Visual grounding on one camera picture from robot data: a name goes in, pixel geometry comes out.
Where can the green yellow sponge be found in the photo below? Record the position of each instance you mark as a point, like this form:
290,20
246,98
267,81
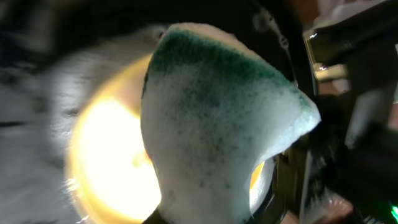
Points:
211,111

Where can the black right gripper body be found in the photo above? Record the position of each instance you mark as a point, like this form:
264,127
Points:
352,153

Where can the round black tray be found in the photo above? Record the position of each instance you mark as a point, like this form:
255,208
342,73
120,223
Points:
56,54

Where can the yellow plate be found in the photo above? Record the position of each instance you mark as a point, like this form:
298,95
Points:
109,176

